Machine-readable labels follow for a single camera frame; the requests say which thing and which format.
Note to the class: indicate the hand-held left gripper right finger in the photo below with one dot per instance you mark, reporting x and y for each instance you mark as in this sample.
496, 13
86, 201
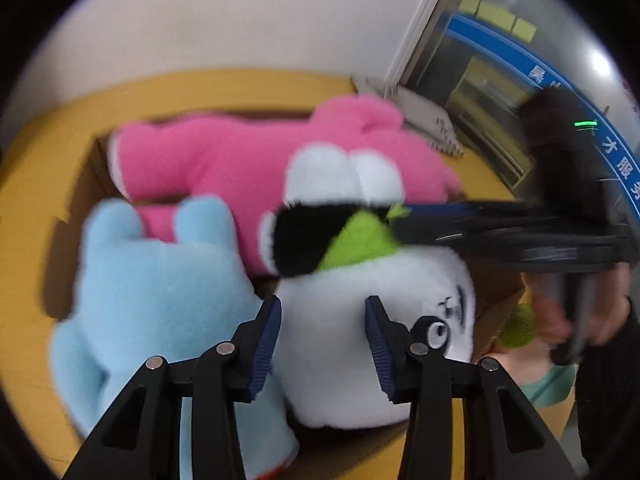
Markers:
381, 352

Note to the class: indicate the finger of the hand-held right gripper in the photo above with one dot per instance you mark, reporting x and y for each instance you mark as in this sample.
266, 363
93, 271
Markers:
450, 208
440, 236

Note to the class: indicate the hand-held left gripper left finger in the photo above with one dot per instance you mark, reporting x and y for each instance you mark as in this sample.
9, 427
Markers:
264, 352

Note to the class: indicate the white plush toy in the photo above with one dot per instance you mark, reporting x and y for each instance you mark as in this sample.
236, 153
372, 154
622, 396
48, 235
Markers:
325, 345

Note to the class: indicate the cardboard box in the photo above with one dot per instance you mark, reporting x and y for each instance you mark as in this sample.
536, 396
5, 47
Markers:
492, 310

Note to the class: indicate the person's right forearm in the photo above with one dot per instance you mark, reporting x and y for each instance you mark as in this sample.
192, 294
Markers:
610, 390

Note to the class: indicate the person's right hand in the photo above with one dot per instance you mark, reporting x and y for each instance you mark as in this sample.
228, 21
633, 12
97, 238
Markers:
545, 315

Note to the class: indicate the white power strip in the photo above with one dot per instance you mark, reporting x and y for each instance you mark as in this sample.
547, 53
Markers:
425, 110

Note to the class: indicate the green fuzzy plush ball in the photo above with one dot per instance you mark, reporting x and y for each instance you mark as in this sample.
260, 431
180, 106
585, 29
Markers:
517, 330

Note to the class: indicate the metal framed glass door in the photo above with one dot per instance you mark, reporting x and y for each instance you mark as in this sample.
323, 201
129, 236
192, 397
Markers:
480, 90

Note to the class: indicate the blue plush toy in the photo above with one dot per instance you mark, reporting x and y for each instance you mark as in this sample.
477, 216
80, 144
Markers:
150, 290

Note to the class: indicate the blue door banner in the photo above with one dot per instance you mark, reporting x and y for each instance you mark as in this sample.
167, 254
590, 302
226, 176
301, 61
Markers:
500, 46

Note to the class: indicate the yellow sticky note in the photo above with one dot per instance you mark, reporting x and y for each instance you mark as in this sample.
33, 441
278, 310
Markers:
525, 30
469, 4
496, 15

